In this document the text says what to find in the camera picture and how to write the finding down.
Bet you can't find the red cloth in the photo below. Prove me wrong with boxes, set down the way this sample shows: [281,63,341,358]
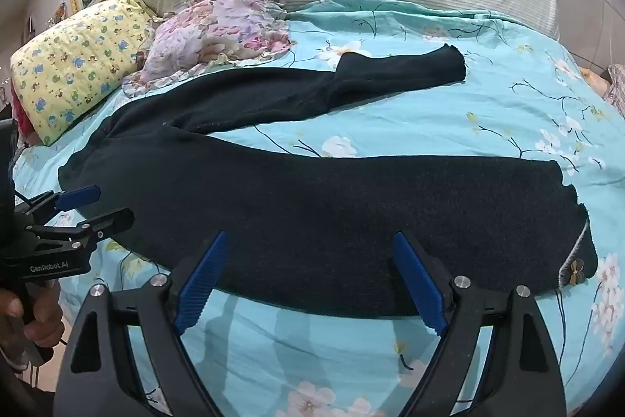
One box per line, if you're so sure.
[11,89,38,140]

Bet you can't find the black pants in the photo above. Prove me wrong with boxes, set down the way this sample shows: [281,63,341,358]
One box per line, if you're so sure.
[57,43,599,318]

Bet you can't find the yellow printed pillow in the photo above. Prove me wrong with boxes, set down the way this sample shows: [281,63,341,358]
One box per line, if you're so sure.
[10,0,158,147]

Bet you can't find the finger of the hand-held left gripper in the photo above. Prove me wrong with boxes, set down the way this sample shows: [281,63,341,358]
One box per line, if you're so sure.
[14,185,101,227]
[24,208,135,252]

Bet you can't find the pink floral ruffled pillow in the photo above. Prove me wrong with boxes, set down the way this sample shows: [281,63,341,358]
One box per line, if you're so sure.
[121,0,295,98]

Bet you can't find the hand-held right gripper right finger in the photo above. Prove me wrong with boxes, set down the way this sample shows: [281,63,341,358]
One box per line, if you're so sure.
[393,231,568,417]

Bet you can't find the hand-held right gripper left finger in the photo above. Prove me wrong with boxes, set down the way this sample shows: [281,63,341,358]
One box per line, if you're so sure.
[57,230,230,417]

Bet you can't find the blue floral bed sheet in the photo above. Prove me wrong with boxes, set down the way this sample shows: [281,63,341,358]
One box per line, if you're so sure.
[12,0,625,417]

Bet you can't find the striped cloth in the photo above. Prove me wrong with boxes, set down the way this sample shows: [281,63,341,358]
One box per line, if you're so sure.
[604,64,625,116]

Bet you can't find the person's left hand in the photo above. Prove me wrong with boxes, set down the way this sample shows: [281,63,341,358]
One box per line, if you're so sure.
[0,281,65,371]

